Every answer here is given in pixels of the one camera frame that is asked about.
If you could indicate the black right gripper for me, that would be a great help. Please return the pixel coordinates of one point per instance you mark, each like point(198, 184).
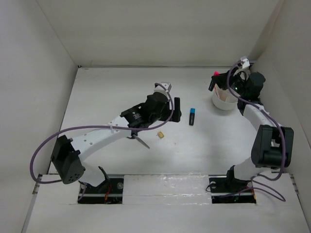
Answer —
point(221, 81)

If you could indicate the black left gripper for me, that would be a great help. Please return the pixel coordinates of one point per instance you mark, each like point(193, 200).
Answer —
point(178, 114)

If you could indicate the pink cap black highlighter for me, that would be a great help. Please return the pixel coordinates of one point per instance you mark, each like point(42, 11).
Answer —
point(213, 81)

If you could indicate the blue cap black highlighter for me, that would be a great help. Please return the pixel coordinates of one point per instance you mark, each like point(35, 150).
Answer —
point(192, 116)

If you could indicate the red pink pen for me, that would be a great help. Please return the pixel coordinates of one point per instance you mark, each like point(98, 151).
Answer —
point(221, 94)

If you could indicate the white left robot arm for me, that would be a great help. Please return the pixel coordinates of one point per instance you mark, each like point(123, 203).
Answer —
point(69, 154)

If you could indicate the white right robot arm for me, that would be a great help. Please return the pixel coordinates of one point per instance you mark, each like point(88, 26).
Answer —
point(273, 144)

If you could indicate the white round divided container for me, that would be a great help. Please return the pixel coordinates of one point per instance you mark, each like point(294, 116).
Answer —
point(228, 105)

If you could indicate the yellow eraser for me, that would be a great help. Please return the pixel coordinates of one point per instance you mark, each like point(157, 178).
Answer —
point(160, 135)

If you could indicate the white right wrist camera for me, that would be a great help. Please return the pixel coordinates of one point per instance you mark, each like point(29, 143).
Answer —
point(244, 64)

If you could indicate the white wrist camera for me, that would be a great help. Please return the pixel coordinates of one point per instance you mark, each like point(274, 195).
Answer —
point(244, 64)
point(163, 88)

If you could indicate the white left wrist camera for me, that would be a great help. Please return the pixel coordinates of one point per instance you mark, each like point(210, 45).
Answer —
point(163, 88)

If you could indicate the black handled scissors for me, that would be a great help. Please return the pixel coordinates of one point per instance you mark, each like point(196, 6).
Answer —
point(139, 140)

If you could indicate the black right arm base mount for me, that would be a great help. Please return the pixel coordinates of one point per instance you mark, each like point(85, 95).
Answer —
point(224, 191)

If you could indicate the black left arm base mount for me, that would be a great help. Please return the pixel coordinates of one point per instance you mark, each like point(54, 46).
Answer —
point(109, 191)

